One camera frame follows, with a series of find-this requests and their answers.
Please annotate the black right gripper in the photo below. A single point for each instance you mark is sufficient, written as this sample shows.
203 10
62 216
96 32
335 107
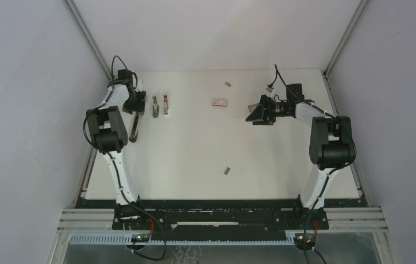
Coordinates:
266 117

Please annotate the white cable duct strip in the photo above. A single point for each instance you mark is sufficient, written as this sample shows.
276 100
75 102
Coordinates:
128 239

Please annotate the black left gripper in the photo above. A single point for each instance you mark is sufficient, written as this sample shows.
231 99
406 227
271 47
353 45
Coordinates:
138 108

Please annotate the right aluminium frame post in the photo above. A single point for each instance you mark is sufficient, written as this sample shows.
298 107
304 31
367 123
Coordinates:
355 18

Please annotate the aluminium frame corner post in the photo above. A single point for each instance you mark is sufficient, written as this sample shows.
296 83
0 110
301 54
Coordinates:
84 30

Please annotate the beige small stapler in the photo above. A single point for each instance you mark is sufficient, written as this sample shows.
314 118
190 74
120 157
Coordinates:
155 107

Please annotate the open grey staple box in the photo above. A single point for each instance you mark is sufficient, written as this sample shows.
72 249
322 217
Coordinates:
252 107

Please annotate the black and grey large stapler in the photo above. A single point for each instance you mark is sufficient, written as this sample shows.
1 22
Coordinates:
134 129

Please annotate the aluminium front rail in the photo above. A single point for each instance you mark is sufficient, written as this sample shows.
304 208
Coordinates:
364 219

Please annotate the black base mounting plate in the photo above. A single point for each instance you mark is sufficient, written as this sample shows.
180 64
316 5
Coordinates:
216 233

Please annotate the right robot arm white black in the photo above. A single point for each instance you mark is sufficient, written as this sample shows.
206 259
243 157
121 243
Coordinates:
331 145

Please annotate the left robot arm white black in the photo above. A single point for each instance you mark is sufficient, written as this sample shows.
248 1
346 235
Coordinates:
111 126

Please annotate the red white staple box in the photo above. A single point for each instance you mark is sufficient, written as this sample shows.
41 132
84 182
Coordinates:
219 102

